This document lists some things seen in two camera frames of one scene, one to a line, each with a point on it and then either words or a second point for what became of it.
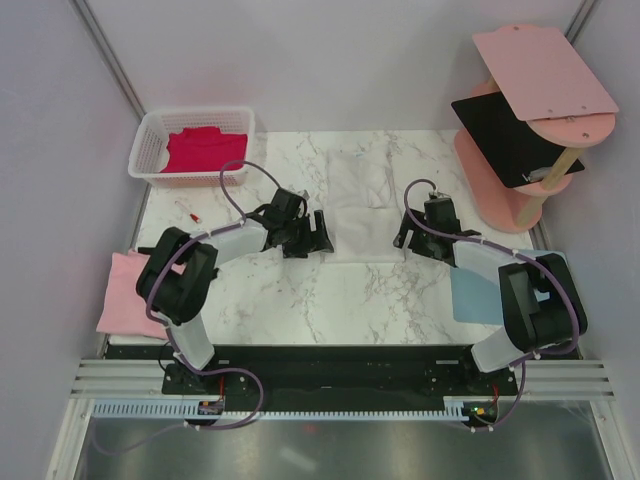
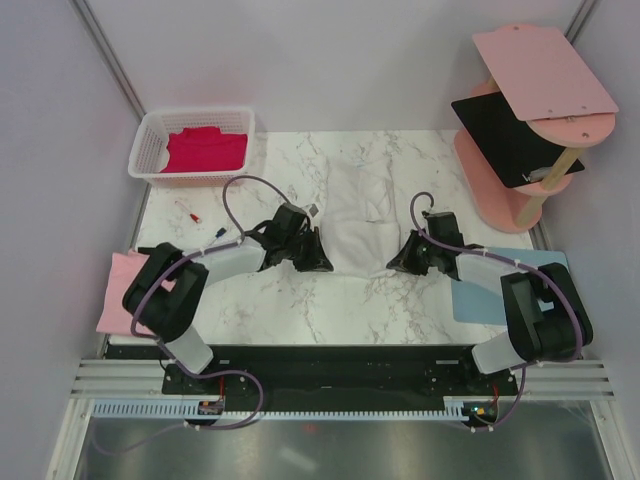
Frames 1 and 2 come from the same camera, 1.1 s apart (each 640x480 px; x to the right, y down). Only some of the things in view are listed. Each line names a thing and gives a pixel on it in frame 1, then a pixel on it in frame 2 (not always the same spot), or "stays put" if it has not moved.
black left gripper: (316, 241) to (317, 261)
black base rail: (327, 378) stays put
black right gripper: (415, 245) to (404, 260)
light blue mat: (476, 292) stays put
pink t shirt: (123, 309) stays put
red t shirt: (199, 149) stays put
